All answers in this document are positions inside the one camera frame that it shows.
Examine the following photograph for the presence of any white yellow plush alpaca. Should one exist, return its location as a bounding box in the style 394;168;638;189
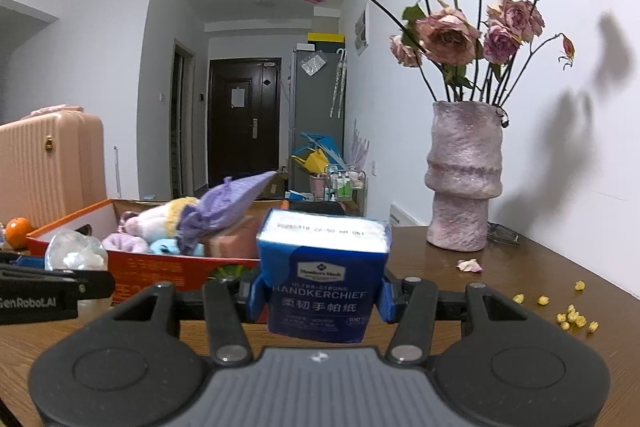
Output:
118;196;198;244

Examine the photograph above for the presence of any rolling cart with bottles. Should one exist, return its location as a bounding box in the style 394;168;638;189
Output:
322;165;368;216

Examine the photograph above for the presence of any pink cream striped sponge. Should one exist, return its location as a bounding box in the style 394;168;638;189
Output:
201;216;262;259

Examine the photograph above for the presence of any translucent plastic bag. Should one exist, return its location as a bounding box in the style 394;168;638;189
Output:
44;229;108;271

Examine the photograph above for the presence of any yellow black box on fridge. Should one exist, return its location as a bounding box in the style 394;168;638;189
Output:
307;31;345;53

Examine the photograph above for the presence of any light blue plush toy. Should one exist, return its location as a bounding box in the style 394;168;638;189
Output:
149;239;204;257

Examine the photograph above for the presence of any blue handkerchief tissue pack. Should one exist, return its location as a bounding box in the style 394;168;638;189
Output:
257;209;392;343

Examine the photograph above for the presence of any orange fruit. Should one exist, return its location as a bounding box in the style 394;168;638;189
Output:
4;217;34;251

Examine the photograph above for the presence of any yellow bag on pile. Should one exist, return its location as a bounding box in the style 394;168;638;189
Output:
291;147;330;176

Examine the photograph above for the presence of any grey refrigerator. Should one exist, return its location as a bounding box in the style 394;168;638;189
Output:
288;45;347;195

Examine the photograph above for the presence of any purple drawstring fabric pouch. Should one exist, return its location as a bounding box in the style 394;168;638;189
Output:
176;171;276;256

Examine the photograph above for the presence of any pink ribbed suitcase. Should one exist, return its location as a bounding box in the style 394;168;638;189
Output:
0;105;106;228

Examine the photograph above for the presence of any dark brown entrance door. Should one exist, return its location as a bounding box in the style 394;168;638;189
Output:
207;58;281;187

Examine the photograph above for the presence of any dried pink rose bouquet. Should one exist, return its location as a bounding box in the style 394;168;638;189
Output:
305;0;576;108

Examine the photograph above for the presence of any pink textured ceramic vase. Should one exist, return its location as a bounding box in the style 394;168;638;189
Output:
424;101;504;253

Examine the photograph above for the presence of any red orange cardboard box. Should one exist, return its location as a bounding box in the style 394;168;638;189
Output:
27;199;258;303

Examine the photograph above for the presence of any brown cardboard box on floor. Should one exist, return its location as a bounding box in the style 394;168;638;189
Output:
257;172;288;200

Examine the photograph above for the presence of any fallen pink petal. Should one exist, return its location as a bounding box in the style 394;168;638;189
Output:
457;259;483;273

